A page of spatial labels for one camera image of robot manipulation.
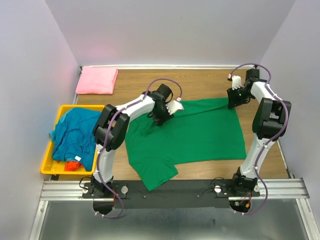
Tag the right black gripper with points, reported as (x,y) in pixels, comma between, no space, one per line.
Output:
(232,101)

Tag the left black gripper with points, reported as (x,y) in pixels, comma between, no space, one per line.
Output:
(160,121)

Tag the green polo t-shirt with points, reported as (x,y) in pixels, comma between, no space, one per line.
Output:
(206,129)

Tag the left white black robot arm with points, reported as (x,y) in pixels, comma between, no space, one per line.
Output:
(111,128)

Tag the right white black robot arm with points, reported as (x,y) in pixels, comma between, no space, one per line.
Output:
(269,124)

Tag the folded pink t-shirt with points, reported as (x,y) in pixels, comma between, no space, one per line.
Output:
(97,80)

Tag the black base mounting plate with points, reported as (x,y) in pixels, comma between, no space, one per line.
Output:
(201,193)

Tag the crumpled blue t-shirt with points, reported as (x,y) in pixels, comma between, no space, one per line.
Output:
(73,139)

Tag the orange red t-shirt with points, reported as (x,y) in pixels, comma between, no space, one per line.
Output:
(72,166)

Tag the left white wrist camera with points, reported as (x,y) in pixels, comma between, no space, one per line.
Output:
(174,105)

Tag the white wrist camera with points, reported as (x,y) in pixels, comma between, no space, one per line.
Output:
(174,105)
(236,81)

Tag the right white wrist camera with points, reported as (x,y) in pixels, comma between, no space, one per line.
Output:
(236,81)

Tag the aluminium frame rail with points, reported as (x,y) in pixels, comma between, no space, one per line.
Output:
(281,212)

